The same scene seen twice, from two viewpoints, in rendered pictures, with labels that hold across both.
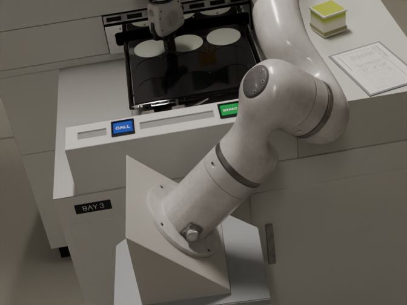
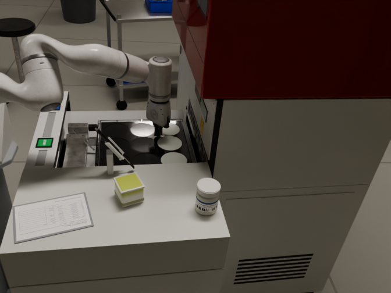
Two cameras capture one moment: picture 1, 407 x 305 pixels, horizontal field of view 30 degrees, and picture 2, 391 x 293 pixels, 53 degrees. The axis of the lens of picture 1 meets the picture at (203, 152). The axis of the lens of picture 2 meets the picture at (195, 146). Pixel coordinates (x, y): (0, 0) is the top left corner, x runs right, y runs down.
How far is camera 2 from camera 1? 2.25 m
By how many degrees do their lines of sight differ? 62
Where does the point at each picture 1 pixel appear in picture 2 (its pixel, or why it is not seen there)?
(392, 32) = (105, 238)
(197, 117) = (48, 132)
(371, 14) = (146, 229)
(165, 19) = (149, 109)
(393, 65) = (47, 227)
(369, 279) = not seen: outside the picture
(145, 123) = (55, 114)
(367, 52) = (77, 214)
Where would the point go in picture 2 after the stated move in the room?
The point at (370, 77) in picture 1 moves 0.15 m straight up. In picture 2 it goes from (38, 210) to (30, 171)
